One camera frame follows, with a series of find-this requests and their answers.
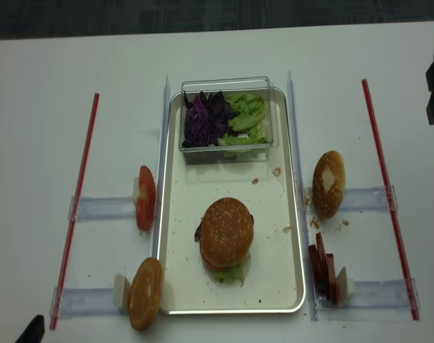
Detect white block lower left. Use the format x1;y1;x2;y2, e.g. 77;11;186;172
112;274;131;313

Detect sesame bun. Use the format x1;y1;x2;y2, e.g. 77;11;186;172
312;150;345;219
199;197;254;268

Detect black left gripper tip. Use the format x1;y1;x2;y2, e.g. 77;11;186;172
16;314;45;343

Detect right red strip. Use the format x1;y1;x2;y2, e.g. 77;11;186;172
361;79;420;321

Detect red strip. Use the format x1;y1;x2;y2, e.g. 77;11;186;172
361;79;420;321
49;93;100;331

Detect lower left clear holder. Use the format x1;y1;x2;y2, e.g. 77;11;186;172
49;288;125;318

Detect clear holder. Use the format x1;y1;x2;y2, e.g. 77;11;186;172
68;197;136;222
339;186;398;212
49;288;125;318
309;279;420;322

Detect lettuce leaf on burger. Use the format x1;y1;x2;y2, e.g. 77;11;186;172
212;254;251;287

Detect clear plastic salad container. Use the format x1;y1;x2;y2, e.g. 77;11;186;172
178;76;278;164

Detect upright tomato slice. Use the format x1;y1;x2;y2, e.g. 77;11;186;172
136;165;156;232

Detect shredded purple cabbage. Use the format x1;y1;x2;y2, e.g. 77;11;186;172
182;91;238;148

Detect white block behind tomato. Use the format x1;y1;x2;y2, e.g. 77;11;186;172
132;177;140;205

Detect white block lower right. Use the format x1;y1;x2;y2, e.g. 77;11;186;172
336;267;355;307

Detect plain bottom bun upright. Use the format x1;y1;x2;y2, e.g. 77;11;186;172
128;257;163;331

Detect sesame top bun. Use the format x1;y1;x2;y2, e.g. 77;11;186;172
199;197;254;268

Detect upper left clear holder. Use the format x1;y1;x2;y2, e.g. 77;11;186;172
68;197;136;222

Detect left red strip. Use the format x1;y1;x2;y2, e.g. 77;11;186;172
49;93;100;331

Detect sliced red meat sticks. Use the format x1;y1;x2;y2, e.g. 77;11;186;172
308;232;338;306

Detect white metal tray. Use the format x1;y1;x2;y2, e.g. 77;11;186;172
153;89;306;315

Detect green lettuce leaves in container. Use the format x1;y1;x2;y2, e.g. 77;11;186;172
218;93;268;146

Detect upper right clear holder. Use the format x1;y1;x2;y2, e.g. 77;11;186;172
339;186;398;212

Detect tomato slice on burger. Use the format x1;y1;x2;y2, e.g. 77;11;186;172
200;247;225;272

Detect lower right clear holder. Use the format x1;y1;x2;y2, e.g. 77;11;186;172
309;279;420;322

